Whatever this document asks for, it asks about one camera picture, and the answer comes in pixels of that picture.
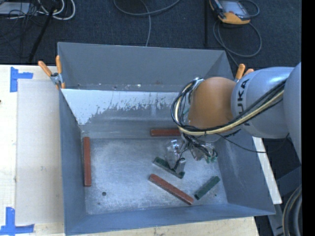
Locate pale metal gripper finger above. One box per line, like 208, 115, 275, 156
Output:
166, 139, 181, 169
175, 157, 186, 175

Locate dark green flat block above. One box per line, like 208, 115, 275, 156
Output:
153, 156, 186, 179
194, 176, 221, 201

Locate red-brown flat block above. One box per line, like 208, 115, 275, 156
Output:
83, 136, 93, 187
150, 128, 182, 137
148, 173, 195, 206

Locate grey metal bin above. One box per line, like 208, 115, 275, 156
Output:
57, 42, 277, 236

